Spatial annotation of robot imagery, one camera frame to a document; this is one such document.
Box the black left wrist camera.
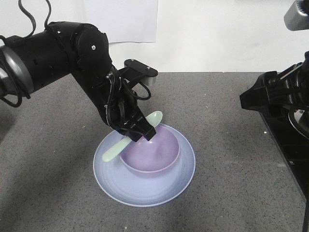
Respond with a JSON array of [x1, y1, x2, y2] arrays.
[[119, 59, 158, 88]]

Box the purple plastic bowl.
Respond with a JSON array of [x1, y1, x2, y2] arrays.
[[119, 124, 181, 177]]

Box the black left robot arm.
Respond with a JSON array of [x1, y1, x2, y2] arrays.
[[0, 22, 158, 141]]

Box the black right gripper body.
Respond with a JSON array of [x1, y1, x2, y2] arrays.
[[239, 52, 309, 116]]

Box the black glass gas hob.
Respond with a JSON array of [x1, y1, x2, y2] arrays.
[[258, 106, 309, 223]]

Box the light blue plastic plate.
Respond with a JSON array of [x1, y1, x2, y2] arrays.
[[93, 125, 196, 207]]

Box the white paper sheet on wall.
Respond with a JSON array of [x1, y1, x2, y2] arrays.
[[50, 0, 158, 43]]

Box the gas burner with pan support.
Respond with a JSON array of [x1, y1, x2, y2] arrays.
[[288, 109, 309, 139]]

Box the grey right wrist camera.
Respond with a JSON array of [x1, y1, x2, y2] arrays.
[[283, 0, 309, 31]]

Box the pale green plastic spoon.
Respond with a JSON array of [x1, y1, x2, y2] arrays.
[[102, 111, 163, 162]]

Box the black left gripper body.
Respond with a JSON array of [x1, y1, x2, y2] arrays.
[[72, 66, 144, 130]]

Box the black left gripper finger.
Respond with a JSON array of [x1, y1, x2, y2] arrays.
[[116, 124, 142, 142], [131, 116, 156, 141]]

